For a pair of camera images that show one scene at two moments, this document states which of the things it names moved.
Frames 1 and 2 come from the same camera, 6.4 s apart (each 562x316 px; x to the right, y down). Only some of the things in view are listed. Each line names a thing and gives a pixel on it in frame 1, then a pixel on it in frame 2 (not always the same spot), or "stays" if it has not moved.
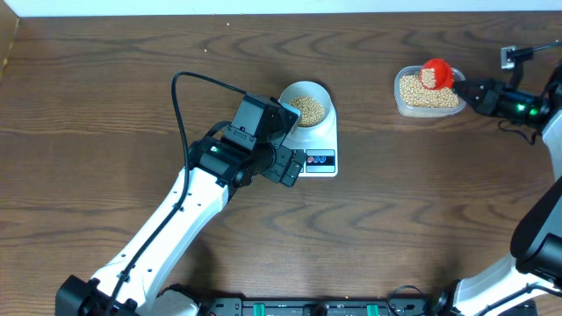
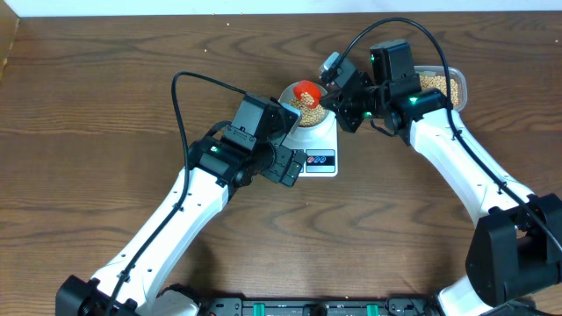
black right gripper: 489,97 -> 339,105
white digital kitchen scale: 320,147 stays
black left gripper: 282,157 stays
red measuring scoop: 436,74 -> 309,87
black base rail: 396,305 stays
